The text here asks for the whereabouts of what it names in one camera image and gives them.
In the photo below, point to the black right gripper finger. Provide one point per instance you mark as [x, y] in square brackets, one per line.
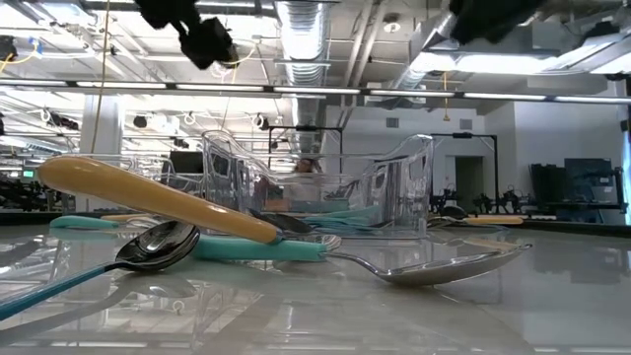
[483, 20]

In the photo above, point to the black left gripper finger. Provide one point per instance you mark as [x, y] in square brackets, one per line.
[209, 44]

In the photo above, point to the round ceiling sensor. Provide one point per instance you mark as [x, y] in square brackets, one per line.
[392, 24]

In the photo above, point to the black monitor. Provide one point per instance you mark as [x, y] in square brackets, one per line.
[185, 163]

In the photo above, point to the white pillar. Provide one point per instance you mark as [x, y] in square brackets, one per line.
[106, 138]

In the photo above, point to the narrow clear plastic bin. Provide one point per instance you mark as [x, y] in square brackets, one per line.
[143, 170]

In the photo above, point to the person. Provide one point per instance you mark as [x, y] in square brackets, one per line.
[304, 166]

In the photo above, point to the grey door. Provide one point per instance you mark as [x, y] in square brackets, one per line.
[468, 182]

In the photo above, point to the wide clear plastic bin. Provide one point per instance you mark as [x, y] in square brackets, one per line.
[414, 187]

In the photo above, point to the black background workstation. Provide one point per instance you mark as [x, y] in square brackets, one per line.
[581, 187]

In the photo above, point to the green exit sign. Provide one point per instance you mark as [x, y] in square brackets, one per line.
[28, 173]

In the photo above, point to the slanted silver ceiling duct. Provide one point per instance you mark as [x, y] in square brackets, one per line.
[429, 37]

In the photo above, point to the large silver ceiling duct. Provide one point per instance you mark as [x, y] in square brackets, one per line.
[303, 39]

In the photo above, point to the long ceiling light rail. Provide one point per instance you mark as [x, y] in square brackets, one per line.
[315, 90]

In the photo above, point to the tall black metal frame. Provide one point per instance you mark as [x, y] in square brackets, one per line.
[463, 135]

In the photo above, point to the small black metal frame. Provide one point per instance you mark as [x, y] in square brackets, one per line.
[305, 128]

